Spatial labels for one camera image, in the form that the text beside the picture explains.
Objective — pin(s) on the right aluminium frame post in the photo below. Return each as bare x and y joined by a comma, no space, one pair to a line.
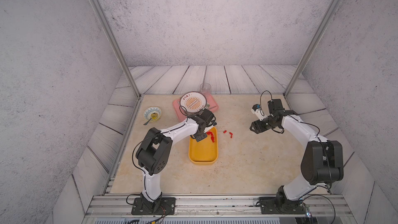
327,16

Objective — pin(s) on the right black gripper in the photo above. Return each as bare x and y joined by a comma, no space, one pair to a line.
257,124

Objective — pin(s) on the red sleeve cluster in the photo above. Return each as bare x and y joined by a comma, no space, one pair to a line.
212,137

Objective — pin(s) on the left aluminium frame post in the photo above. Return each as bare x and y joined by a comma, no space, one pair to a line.
96,5

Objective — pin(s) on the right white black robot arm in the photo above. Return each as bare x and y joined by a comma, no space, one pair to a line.
322,162

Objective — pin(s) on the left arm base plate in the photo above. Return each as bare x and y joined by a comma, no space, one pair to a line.
161,206

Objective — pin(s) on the pink plastic tray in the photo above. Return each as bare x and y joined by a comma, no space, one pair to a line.
181,112

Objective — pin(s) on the aluminium front rail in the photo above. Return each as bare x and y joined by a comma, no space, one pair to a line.
218,209

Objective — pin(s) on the white plate orange sunburst pattern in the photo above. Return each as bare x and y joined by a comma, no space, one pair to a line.
193,101

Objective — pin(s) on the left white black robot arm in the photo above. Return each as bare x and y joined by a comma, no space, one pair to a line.
152,154

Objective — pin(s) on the clear plastic cup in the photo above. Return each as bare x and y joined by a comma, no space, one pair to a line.
205,89

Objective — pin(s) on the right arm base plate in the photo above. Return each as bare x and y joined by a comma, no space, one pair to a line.
275,206

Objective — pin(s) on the small patterned bowl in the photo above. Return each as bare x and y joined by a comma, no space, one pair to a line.
152,113

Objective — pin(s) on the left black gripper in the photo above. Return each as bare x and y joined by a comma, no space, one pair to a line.
200,138

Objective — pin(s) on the aluminium frame post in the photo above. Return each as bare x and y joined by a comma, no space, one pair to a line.
96,5
327,16

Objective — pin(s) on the yellow plastic storage box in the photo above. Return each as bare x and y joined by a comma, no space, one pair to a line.
204,152

